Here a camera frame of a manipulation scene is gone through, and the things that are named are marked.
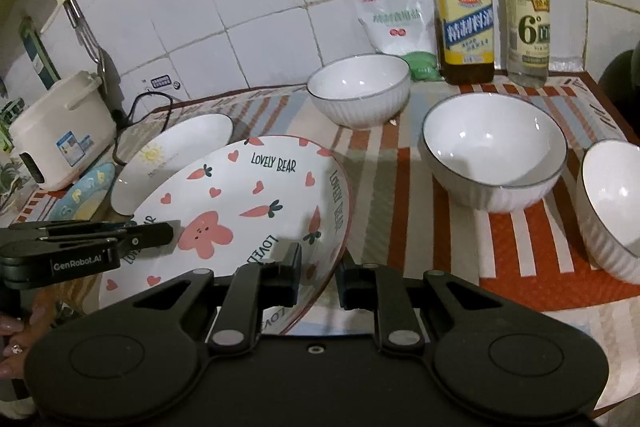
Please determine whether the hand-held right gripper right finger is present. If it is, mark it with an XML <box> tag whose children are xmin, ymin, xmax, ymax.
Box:
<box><xmin>336</xmin><ymin>252</ymin><xmax>503</xmax><ymax>355</ymax></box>

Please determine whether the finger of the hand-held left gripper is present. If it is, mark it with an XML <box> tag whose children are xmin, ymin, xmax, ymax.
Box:
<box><xmin>0</xmin><ymin>220</ymin><xmax>137</xmax><ymax>240</ymax></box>
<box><xmin>37</xmin><ymin>221</ymin><xmax>174</xmax><ymax>254</ymax></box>

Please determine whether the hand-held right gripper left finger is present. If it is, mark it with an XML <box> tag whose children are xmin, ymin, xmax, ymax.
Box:
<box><xmin>132</xmin><ymin>244</ymin><xmax>303</xmax><ymax>355</ymax></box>

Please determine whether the carrot print plate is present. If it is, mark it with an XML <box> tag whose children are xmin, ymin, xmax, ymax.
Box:
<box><xmin>98</xmin><ymin>135</ymin><xmax>355</xmax><ymax>336</ymax></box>

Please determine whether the white ribbed bowl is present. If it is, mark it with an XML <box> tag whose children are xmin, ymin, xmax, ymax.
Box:
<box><xmin>419</xmin><ymin>93</ymin><xmax>568</xmax><ymax>214</ymax></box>
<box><xmin>576</xmin><ymin>139</ymin><xmax>640</xmax><ymax>285</ymax></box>
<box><xmin>306</xmin><ymin>53</ymin><xmax>412</xmax><ymax>130</ymax></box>

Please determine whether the person's left hand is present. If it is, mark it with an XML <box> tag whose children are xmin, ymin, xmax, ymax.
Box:
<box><xmin>0</xmin><ymin>294</ymin><xmax>58</xmax><ymax>380</ymax></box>

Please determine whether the blue duck print plate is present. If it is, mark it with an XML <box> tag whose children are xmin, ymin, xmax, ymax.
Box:
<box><xmin>49</xmin><ymin>162</ymin><xmax>117</xmax><ymax>223</ymax></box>

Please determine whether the sun print white plate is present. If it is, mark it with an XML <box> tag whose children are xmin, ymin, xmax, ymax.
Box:
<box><xmin>111</xmin><ymin>113</ymin><xmax>234</xmax><ymax>228</ymax></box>

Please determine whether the white rice cooker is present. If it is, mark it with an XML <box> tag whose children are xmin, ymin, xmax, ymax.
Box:
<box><xmin>9</xmin><ymin>71</ymin><xmax>118</xmax><ymax>192</ymax></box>

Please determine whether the striped table mat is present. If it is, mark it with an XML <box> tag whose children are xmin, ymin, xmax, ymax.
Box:
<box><xmin>0</xmin><ymin>74</ymin><xmax>640</xmax><ymax>413</ymax></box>

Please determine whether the hanging metal kitchen tool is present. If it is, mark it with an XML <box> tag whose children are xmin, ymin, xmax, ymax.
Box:
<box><xmin>41</xmin><ymin>0</ymin><xmax>108</xmax><ymax>78</ymax></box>

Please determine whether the white green salt bag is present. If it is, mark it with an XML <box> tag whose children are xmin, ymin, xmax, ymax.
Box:
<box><xmin>351</xmin><ymin>0</ymin><xmax>443</xmax><ymax>81</ymax></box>

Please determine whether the dark round object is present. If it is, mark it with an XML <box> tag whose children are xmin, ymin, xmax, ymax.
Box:
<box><xmin>597</xmin><ymin>49</ymin><xmax>640</xmax><ymax>138</ymax></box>

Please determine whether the black power cable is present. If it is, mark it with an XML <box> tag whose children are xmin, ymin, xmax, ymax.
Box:
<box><xmin>112</xmin><ymin>92</ymin><xmax>173</xmax><ymax>165</ymax></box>

